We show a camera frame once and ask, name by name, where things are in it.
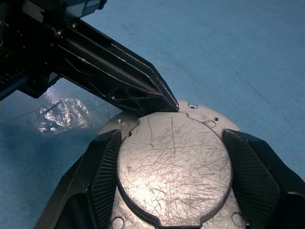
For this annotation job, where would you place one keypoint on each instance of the silver notched motor lid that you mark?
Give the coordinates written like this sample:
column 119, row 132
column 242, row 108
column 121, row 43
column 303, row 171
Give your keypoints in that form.
column 174, row 167

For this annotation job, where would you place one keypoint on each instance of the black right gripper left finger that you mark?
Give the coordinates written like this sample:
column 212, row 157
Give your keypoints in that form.
column 83, row 186

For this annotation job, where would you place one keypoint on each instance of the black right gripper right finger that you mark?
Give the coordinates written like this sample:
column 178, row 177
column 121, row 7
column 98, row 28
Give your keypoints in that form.
column 267, row 186

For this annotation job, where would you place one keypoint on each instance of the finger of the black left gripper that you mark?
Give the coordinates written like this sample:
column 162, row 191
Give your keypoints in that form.
column 133, row 64
column 102, row 81

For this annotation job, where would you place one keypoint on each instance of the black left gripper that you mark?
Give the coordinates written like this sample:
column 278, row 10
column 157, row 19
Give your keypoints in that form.
column 28, row 47

